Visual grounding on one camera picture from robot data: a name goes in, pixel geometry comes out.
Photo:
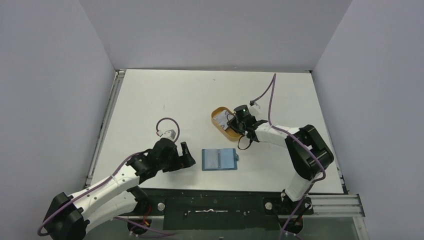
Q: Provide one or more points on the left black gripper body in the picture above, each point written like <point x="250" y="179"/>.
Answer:
<point x="173" y="162"/>

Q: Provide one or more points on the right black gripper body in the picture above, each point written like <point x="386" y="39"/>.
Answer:
<point x="231" y="121"/>

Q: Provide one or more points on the yellow oval tray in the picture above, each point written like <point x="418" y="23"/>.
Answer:
<point x="230" y="134"/>

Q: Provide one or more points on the blue leather card holder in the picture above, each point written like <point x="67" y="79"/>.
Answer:
<point x="219" y="159"/>

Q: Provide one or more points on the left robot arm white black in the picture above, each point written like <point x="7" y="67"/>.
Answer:
<point x="70" y="217"/>

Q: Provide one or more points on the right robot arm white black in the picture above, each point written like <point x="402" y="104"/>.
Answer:
<point x="309" y="153"/>

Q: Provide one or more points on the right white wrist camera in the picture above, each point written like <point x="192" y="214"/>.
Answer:
<point x="254" y="104"/>

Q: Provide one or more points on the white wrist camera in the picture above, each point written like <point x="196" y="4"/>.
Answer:
<point x="169" y="134"/>
<point x="254" y="104"/>

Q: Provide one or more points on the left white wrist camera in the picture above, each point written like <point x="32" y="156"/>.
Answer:
<point x="169" y="134"/>

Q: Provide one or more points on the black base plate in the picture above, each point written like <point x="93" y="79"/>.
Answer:
<point x="217" y="210"/>

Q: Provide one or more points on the aluminium frame rail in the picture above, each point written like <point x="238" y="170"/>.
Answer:
<point x="114" y="92"/>

